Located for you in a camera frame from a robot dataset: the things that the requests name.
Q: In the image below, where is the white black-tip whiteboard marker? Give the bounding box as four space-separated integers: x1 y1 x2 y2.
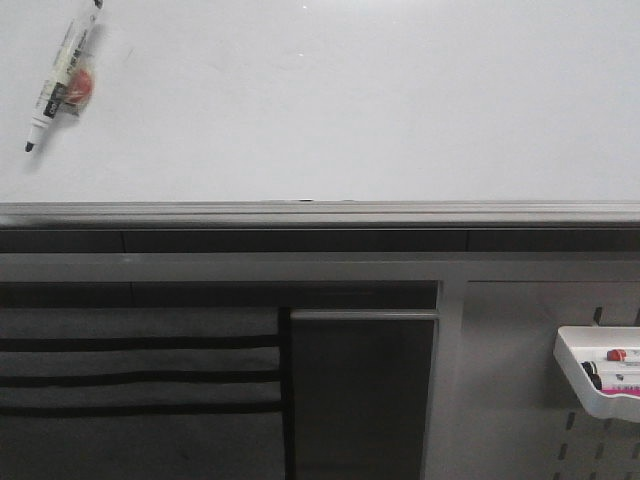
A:
25 0 104 153

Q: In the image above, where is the dark grey hanging panel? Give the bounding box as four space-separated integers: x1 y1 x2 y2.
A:
292 310 436 479

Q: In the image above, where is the grey perforated pegboard panel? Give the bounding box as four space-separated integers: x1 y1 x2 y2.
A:
423 282 639 479

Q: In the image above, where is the grey fabric organiser with stripes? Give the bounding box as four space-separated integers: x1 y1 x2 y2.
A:
1 308 296 479

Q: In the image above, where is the black-capped marker in tray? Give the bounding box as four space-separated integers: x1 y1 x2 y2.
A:
581 360 640 390

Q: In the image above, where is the white plastic marker tray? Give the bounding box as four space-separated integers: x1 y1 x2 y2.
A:
554 326 639 423

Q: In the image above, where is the red-capped marker in tray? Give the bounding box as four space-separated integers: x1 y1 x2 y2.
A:
606 349 640 363

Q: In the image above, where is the pink-labelled marker in tray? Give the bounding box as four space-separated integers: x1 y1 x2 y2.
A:
601 384 640 397

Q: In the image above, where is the grey metal stand frame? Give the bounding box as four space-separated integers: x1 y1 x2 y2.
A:
1 228 639 352

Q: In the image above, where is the white whiteboard with aluminium frame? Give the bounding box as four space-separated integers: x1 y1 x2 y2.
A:
1 1 639 223

